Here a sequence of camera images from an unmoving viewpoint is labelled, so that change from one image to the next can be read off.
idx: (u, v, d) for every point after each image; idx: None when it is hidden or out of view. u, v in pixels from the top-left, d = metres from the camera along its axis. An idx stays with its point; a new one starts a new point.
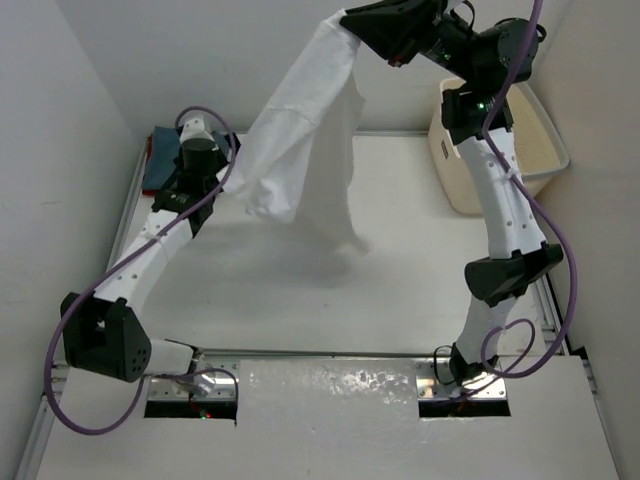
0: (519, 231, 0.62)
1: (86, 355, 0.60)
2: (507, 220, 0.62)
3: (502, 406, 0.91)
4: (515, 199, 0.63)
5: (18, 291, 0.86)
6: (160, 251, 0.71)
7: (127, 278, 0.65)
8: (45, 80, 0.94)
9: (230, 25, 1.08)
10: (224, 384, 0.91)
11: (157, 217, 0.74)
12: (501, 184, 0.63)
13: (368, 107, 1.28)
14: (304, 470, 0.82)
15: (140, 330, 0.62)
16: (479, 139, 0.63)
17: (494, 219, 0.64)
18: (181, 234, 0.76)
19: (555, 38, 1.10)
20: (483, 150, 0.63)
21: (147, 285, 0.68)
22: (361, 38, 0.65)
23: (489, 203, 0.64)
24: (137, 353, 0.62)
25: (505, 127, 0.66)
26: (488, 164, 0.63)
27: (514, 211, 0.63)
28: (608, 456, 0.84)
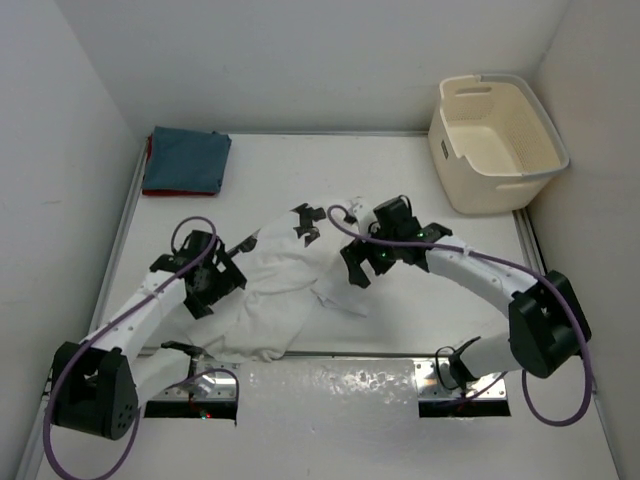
0: (509, 281, 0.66)
1: (72, 408, 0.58)
2: (492, 280, 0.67)
3: (502, 406, 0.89)
4: (487, 263, 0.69)
5: (18, 291, 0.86)
6: (157, 306, 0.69)
7: (123, 331, 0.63)
8: (46, 82, 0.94)
9: (230, 26, 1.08)
10: (224, 384, 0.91)
11: (155, 275, 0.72)
12: (465, 261, 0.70)
13: (369, 106, 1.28)
14: (305, 470, 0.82)
15: (130, 386, 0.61)
16: (433, 251, 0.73)
17: (487, 291, 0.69)
18: (178, 292, 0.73)
19: (556, 38, 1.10)
20: (441, 254, 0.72)
21: (139, 343, 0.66)
22: (357, 279, 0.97)
23: (473, 281, 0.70)
24: (125, 407, 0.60)
25: (447, 232, 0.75)
26: (449, 258, 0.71)
27: (494, 271, 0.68)
28: (608, 457, 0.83)
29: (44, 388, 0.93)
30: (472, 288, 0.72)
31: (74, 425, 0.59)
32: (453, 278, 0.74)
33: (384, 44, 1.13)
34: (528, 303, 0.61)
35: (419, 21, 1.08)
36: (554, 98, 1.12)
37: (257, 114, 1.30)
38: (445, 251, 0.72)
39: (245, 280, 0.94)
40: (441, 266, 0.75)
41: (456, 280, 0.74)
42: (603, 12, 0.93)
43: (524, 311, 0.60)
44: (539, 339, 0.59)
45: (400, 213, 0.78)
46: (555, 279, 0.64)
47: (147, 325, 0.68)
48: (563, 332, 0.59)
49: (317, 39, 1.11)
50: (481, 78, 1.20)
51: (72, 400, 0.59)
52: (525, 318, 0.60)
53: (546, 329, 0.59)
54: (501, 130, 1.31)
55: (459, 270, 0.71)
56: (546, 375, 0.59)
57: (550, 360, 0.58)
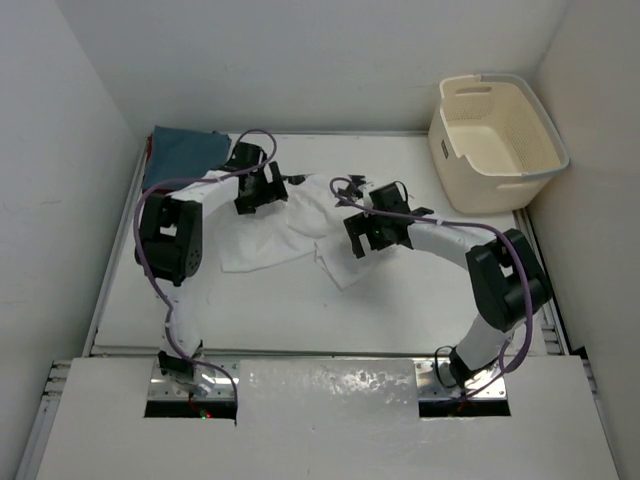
0: (471, 240, 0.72)
1: (154, 242, 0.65)
2: (456, 240, 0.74)
3: (502, 406, 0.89)
4: (454, 228, 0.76)
5: (18, 290, 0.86)
6: (221, 189, 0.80)
7: (195, 193, 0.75)
8: (46, 82, 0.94)
9: (230, 26, 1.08)
10: (224, 384, 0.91)
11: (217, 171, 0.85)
12: (438, 229, 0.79)
13: (369, 106, 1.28)
14: (305, 470, 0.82)
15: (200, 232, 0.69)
16: (414, 226, 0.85)
17: (454, 252, 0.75)
18: (231, 189, 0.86)
19: (556, 38, 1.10)
20: (420, 227, 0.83)
21: (206, 209, 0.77)
22: (357, 245, 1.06)
23: (445, 246, 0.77)
24: (194, 250, 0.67)
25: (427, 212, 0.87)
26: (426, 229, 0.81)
27: (459, 233, 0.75)
28: (609, 458, 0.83)
29: (44, 388, 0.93)
30: (448, 256, 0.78)
31: (154, 260, 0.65)
32: (432, 250, 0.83)
33: (384, 44, 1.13)
34: (484, 253, 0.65)
35: (418, 21, 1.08)
36: (553, 98, 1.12)
37: (258, 114, 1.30)
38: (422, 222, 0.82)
39: (285, 195, 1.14)
40: (423, 239, 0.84)
41: (436, 253, 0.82)
42: (602, 13, 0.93)
43: (479, 260, 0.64)
44: (494, 286, 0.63)
45: (391, 197, 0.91)
46: (511, 237, 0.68)
47: (212, 200, 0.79)
48: (518, 287, 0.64)
49: (317, 39, 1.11)
50: (481, 77, 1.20)
51: (155, 238, 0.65)
52: (481, 268, 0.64)
53: (502, 281, 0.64)
54: (501, 130, 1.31)
55: (435, 237, 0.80)
56: (504, 324, 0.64)
57: (505, 307, 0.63)
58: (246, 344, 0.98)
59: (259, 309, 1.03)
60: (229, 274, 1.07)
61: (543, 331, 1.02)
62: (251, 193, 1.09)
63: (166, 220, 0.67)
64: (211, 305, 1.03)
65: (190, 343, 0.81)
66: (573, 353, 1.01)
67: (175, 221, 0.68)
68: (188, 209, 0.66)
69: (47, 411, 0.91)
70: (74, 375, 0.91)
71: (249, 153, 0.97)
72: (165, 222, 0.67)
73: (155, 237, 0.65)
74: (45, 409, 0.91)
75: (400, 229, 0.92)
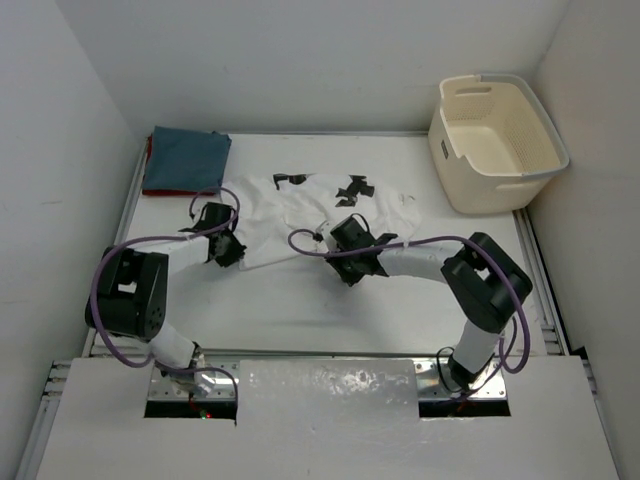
0: (441, 253, 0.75)
1: (111, 299, 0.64)
2: (428, 258, 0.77)
3: (501, 406, 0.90)
4: (422, 245, 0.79)
5: (18, 290, 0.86)
6: (190, 245, 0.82)
7: (163, 248, 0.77)
8: (45, 82, 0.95)
9: (230, 26, 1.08)
10: (224, 384, 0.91)
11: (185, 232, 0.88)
12: (407, 250, 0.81)
13: (368, 107, 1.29)
14: (304, 470, 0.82)
15: (162, 291, 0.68)
16: (381, 253, 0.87)
17: (428, 269, 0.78)
18: (201, 250, 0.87)
19: (556, 39, 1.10)
20: (387, 254, 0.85)
21: (173, 265, 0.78)
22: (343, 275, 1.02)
23: (419, 266, 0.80)
24: (154, 309, 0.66)
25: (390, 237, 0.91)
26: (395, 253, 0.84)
27: (428, 250, 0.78)
28: (609, 457, 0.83)
29: (44, 388, 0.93)
30: (422, 273, 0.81)
31: (112, 320, 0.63)
32: (406, 270, 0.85)
33: (384, 45, 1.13)
34: (459, 265, 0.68)
35: (418, 21, 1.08)
36: (554, 98, 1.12)
37: (258, 115, 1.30)
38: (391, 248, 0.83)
39: (244, 249, 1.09)
40: (394, 263, 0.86)
41: (409, 271, 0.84)
42: (602, 12, 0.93)
43: (457, 272, 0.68)
44: (477, 292, 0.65)
45: (354, 230, 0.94)
46: (479, 239, 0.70)
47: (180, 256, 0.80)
48: (501, 286, 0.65)
49: (317, 39, 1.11)
50: (481, 77, 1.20)
51: (111, 295, 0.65)
52: (458, 277, 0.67)
53: (482, 285, 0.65)
54: (501, 130, 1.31)
55: (407, 260, 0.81)
56: (496, 325, 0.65)
57: (493, 309, 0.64)
58: (246, 345, 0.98)
59: (258, 309, 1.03)
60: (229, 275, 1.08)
61: (543, 331, 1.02)
62: (220, 253, 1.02)
63: (126, 275, 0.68)
64: (211, 306, 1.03)
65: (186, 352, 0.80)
66: (573, 354, 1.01)
67: (135, 275, 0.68)
68: (151, 260, 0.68)
69: (47, 411, 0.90)
70: (74, 376, 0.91)
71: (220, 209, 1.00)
72: (126, 276, 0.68)
73: (112, 293, 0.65)
74: (45, 409, 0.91)
75: (369, 260, 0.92)
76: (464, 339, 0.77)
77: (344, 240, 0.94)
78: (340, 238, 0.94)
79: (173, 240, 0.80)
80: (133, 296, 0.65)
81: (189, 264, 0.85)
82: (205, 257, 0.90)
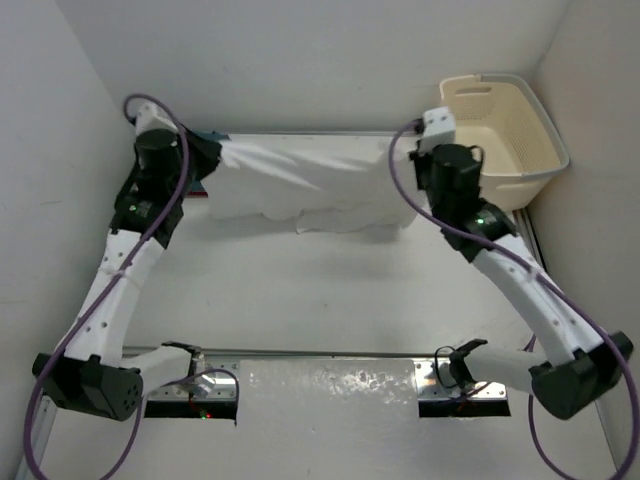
0: (572, 333, 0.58)
1: (75, 404, 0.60)
2: (553, 322, 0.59)
3: (501, 406, 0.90)
4: (550, 296, 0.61)
5: (19, 290, 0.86)
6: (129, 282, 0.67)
7: (96, 328, 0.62)
8: (46, 81, 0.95)
9: (230, 26, 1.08)
10: (224, 384, 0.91)
11: (119, 241, 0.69)
12: (529, 284, 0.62)
13: (368, 108, 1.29)
14: (305, 470, 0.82)
15: (122, 377, 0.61)
16: (490, 250, 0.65)
17: (537, 321, 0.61)
18: (149, 254, 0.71)
19: (555, 40, 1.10)
20: (497, 260, 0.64)
21: (122, 323, 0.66)
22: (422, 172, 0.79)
23: (526, 306, 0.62)
24: (126, 392, 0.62)
25: (512, 234, 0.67)
26: (509, 268, 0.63)
27: (557, 310, 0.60)
28: (609, 457, 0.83)
29: None
30: (520, 311, 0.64)
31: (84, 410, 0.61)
32: (500, 285, 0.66)
33: (383, 45, 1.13)
34: (588, 367, 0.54)
35: (418, 21, 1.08)
36: (553, 98, 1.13)
37: (257, 115, 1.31)
38: (506, 259, 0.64)
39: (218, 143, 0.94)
40: (492, 270, 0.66)
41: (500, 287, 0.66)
42: (601, 13, 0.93)
43: (581, 372, 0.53)
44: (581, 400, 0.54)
45: (467, 183, 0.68)
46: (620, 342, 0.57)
47: (122, 310, 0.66)
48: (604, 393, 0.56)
49: (317, 39, 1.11)
50: (481, 77, 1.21)
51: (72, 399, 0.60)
52: (581, 382, 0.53)
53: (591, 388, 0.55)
54: (501, 130, 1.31)
55: (516, 290, 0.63)
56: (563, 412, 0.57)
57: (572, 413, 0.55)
58: (246, 345, 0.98)
59: (257, 310, 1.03)
60: (229, 275, 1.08)
61: None
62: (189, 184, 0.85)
63: None
64: (211, 306, 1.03)
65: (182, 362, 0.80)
66: None
67: None
68: (88, 372, 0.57)
69: (47, 411, 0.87)
70: None
71: (163, 132, 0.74)
72: None
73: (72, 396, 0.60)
74: None
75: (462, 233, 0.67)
76: None
77: (445, 185, 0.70)
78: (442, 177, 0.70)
79: (106, 297, 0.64)
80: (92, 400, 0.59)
81: (140, 286, 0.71)
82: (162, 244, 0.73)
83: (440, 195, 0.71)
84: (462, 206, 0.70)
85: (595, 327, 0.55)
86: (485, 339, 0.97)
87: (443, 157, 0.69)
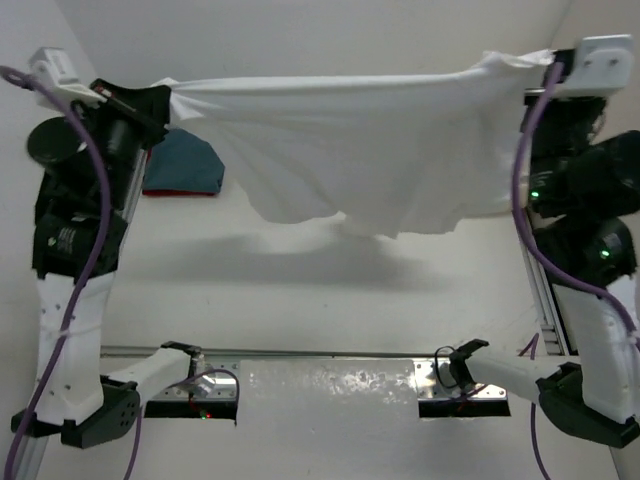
0: (631, 401, 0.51)
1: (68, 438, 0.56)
2: (623, 388, 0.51)
3: (501, 406, 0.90)
4: (634, 359, 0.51)
5: (20, 289, 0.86)
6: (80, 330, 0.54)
7: (58, 391, 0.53)
8: None
9: (230, 26, 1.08)
10: (224, 384, 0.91)
11: (50, 288, 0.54)
12: (621, 346, 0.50)
13: None
14: (305, 470, 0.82)
15: (108, 413, 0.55)
16: (599, 297, 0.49)
17: (598, 374, 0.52)
18: (101, 283, 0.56)
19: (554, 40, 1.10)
20: (600, 308, 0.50)
21: (95, 360, 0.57)
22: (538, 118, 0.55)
23: (597, 359, 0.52)
24: (118, 421, 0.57)
25: (628, 273, 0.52)
26: (609, 324, 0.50)
27: (630, 376, 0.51)
28: (609, 457, 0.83)
29: None
30: (582, 353, 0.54)
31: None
32: (578, 323, 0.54)
33: (383, 45, 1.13)
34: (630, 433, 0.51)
35: (418, 21, 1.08)
36: None
37: None
38: (608, 309, 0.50)
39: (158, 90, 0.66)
40: (579, 307, 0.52)
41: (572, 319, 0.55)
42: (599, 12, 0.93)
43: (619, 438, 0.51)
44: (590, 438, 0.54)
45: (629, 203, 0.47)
46: None
47: (91, 350, 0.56)
48: None
49: (317, 39, 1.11)
50: None
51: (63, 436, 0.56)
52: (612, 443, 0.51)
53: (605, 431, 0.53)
54: None
55: (599, 342, 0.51)
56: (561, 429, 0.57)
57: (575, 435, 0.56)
58: (246, 345, 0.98)
59: (258, 310, 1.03)
60: (230, 274, 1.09)
61: (543, 331, 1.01)
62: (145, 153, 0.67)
63: None
64: (211, 306, 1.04)
65: (181, 362, 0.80)
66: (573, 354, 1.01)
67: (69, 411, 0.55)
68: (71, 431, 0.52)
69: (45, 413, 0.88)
70: None
71: (65, 130, 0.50)
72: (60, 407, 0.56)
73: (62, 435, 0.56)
74: None
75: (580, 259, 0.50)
76: None
77: (592, 194, 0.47)
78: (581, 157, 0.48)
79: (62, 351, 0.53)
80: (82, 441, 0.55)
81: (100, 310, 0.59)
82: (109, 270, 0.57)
83: (577, 190, 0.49)
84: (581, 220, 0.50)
85: None
86: (485, 339, 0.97)
87: (615, 153, 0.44)
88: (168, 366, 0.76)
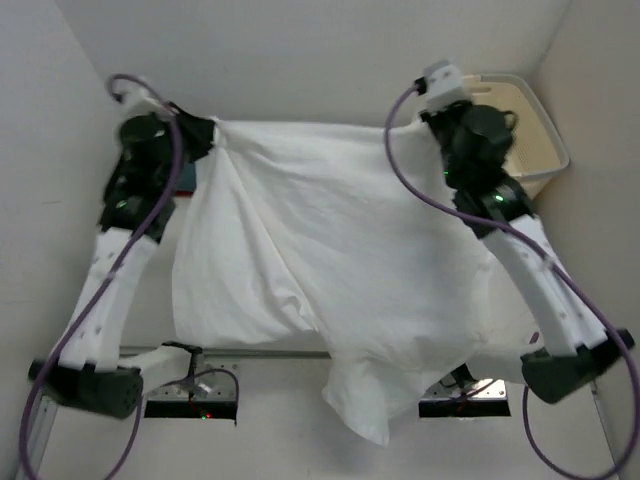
0: (572, 325, 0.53)
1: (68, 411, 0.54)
2: (559, 312, 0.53)
3: (500, 407, 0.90)
4: (566, 293, 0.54)
5: (20, 291, 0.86)
6: (118, 285, 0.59)
7: (90, 334, 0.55)
8: (46, 81, 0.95)
9: (231, 27, 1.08)
10: (224, 384, 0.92)
11: (108, 240, 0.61)
12: (542, 275, 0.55)
13: (368, 108, 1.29)
14: (304, 470, 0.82)
15: (122, 376, 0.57)
16: (524, 254, 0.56)
17: (543, 314, 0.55)
18: (143, 250, 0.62)
19: (554, 41, 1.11)
20: (516, 248, 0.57)
21: (116, 329, 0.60)
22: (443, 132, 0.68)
23: (535, 300, 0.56)
24: (130, 388, 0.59)
25: (529, 215, 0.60)
26: (522, 255, 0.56)
27: (566, 302, 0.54)
28: (608, 455, 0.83)
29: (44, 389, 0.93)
30: (535, 312, 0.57)
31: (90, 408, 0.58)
32: (519, 284, 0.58)
33: (383, 45, 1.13)
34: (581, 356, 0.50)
35: (419, 22, 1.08)
36: (553, 100, 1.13)
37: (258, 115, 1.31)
38: (516, 242, 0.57)
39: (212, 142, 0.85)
40: (506, 255, 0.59)
41: (513, 277, 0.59)
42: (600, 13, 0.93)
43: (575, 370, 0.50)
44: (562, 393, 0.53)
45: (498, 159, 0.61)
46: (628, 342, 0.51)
47: (118, 313, 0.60)
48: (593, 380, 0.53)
49: (318, 39, 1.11)
50: (481, 78, 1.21)
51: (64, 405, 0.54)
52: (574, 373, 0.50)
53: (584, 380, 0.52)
54: None
55: (525, 276, 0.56)
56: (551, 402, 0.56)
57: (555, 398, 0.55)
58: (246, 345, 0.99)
59: None
60: None
61: None
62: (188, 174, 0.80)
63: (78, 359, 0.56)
64: None
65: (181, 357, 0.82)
66: None
67: None
68: (86, 376, 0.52)
69: (47, 412, 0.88)
70: None
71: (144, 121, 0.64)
72: None
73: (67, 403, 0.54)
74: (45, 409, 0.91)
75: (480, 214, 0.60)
76: None
77: (470, 155, 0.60)
78: (467, 147, 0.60)
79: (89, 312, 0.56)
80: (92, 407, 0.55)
81: (131, 295, 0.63)
82: (153, 242, 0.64)
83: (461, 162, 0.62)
84: (481, 179, 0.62)
85: (597, 311, 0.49)
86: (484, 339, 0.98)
87: (474, 124, 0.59)
88: (168, 361, 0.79)
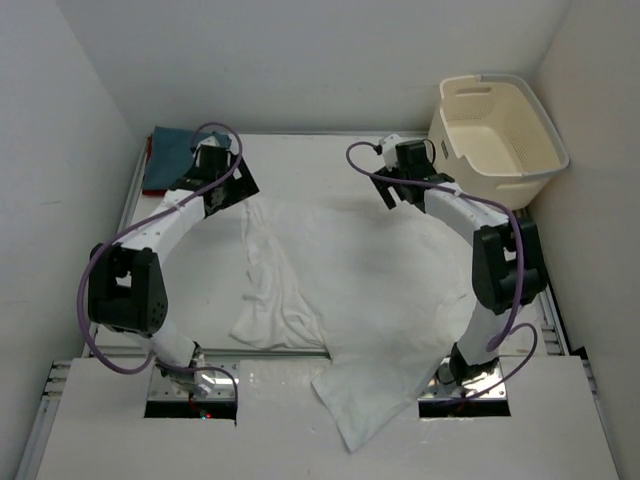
0: (482, 218, 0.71)
1: (108, 302, 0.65)
2: (470, 216, 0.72)
3: (501, 407, 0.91)
4: (471, 204, 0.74)
5: (20, 291, 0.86)
6: (180, 217, 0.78)
7: (151, 235, 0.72)
8: (46, 81, 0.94)
9: (232, 28, 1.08)
10: (224, 384, 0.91)
11: (175, 193, 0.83)
12: (454, 199, 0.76)
13: (369, 108, 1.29)
14: (305, 470, 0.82)
15: (158, 286, 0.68)
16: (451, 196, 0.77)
17: (465, 226, 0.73)
18: (196, 211, 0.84)
19: (555, 40, 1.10)
20: (436, 193, 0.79)
21: (165, 248, 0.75)
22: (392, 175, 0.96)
23: (456, 219, 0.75)
24: (155, 304, 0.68)
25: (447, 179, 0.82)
26: (440, 195, 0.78)
27: (474, 210, 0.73)
28: (608, 455, 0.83)
29: (44, 388, 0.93)
30: (458, 229, 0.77)
31: (110, 319, 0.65)
32: (445, 221, 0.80)
33: (385, 45, 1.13)
34: (490, 233, 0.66)
35: (421, 22, 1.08)
36: (553, 98, 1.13)
37: (259, 115, 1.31)
38: (437, 190, 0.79)
39: (257, 190, 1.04)
40: (436, 207, 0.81)
41: (449, 223, 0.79)
42: (601, 13, 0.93)
43: (485, 240, 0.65)
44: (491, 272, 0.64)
45: (416, 153, 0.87)
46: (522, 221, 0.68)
47: (170, 235, 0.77)
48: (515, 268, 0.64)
49: (321, 40, 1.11)
50: (481, 77, 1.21)
51: (108, 296, 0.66)
52: (485, 245, 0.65)
53: (502, 258, 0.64)
54: (500, 130, 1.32)
55: (445, 208, 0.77)
56: (495, 303, 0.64)
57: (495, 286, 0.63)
58: (246, 345, 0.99)
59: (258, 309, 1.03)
60: (230, 274, 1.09)
61: (543, 331, 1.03)
62: (218, 201, 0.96)
63: (120, 270, 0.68)
64: (210, 306, 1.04)
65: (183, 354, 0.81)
66: (573, 354, 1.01)
67: (129, 269, 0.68)
68: (141, 260, 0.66)
69: (47, 411, 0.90)
70: (75, 375, 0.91)
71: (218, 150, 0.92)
72: (121, 271, 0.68)
73: (109, 295, 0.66)
74: (45, 409, 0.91)
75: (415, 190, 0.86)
76: (469, 337, 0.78)
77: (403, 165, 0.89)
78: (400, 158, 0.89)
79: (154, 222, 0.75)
80: (130, 297, 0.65)
81: (183, 232, 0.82)
82: (202, 216, 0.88)
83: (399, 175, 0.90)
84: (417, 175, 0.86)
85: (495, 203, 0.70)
86: None
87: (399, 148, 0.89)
88: (179, 342, 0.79)
